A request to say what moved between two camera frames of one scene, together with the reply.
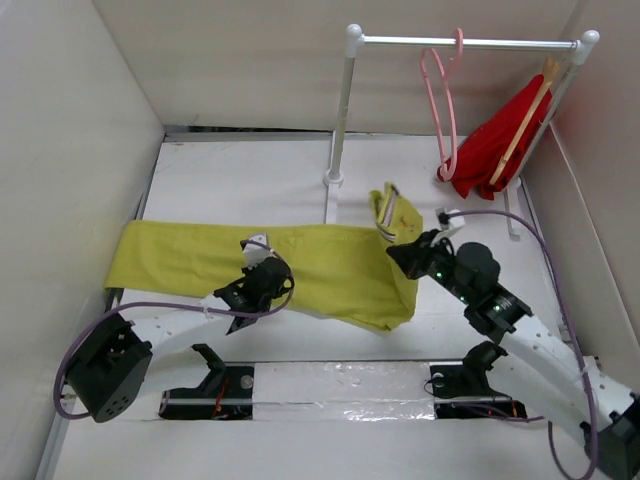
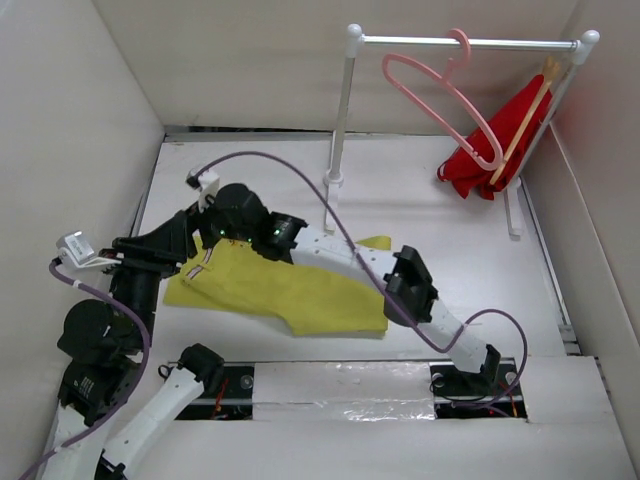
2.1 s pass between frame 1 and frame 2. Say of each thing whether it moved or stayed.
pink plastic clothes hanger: moved
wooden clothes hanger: stayed
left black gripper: moved
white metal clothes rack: stayed
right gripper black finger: moved
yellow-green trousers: moved
